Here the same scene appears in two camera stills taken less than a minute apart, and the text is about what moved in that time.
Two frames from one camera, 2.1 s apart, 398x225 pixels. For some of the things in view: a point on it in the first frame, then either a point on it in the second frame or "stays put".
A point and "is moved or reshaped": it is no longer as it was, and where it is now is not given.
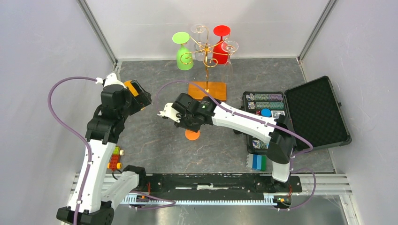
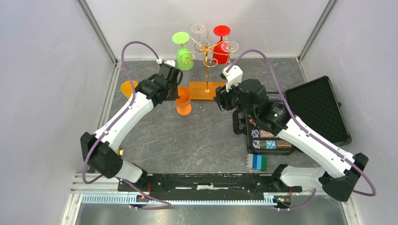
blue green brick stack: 258,162 stays put
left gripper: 141,101 to 174,95
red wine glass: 220,49 stays put
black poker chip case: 312,108 stays put
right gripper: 195,128 to 222,94
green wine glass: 184,59 stays put
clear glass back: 199,46 stays put
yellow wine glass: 129,85 stays put
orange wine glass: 191,135 is moved or reshaped
